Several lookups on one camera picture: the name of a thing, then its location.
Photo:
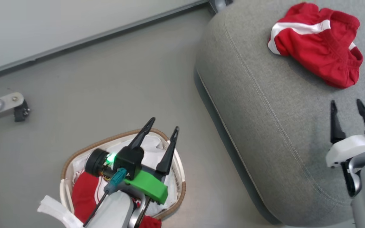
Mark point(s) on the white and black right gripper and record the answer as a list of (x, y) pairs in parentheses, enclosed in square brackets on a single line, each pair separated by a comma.
[(348, 147)]

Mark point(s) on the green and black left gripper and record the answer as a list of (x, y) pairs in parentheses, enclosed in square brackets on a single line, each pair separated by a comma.
[(146, 186)]

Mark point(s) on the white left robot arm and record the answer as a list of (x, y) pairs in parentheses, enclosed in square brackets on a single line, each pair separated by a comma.
[(114, 210)]

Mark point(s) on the white laundry basket brown rim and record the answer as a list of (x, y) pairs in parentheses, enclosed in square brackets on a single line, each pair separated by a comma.
[(177, 177)]

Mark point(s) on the grey fabric sofa seat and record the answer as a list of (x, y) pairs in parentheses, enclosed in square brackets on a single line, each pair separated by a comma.
[(265, 104)]

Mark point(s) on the red shorts with white stripe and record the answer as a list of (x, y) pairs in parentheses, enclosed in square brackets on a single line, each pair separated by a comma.
[(322, 47)]

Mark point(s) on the red garment with white trim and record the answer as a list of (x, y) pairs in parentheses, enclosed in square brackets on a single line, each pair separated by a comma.
[(84, 196)]

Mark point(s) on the white ribbed fabric strip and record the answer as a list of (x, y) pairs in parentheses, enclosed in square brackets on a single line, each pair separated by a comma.
[(54, 207)]

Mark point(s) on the black caster wheel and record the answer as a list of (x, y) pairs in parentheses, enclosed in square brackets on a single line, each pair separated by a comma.
[(21, 111)]

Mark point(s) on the grey metal furniture leg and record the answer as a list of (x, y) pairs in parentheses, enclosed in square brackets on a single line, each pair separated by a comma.
[(219, 4)]

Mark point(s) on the grey wall baseboard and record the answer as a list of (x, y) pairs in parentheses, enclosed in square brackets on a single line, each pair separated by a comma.
[(106, 34)]

